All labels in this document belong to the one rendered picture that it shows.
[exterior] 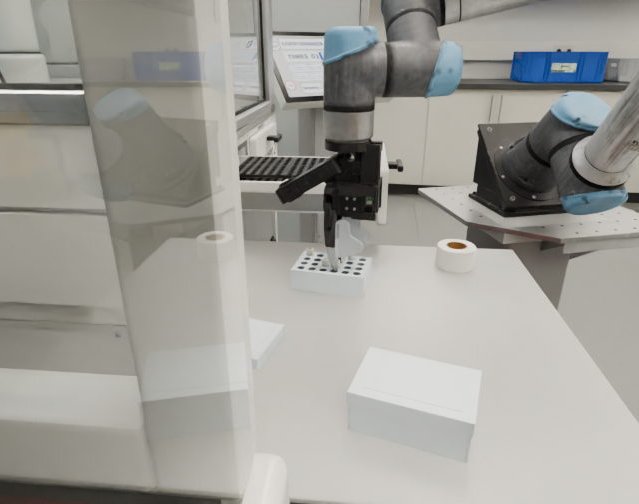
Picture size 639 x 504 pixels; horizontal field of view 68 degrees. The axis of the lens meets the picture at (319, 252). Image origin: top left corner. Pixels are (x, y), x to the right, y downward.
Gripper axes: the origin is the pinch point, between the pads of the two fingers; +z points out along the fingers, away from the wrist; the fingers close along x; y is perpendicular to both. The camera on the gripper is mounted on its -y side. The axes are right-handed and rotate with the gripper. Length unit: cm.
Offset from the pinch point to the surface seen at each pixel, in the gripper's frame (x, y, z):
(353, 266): 0.6, 3.3, 1.2
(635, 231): 43, 60, 5
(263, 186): 14.5, -17.5, -7.6
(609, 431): -25.8, 36.0, 5.1
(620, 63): 365, 143, -22
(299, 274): -3.3, -5.0, 1.9
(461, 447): -33.9, 20.5, 3.2
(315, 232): 118, -34, 42
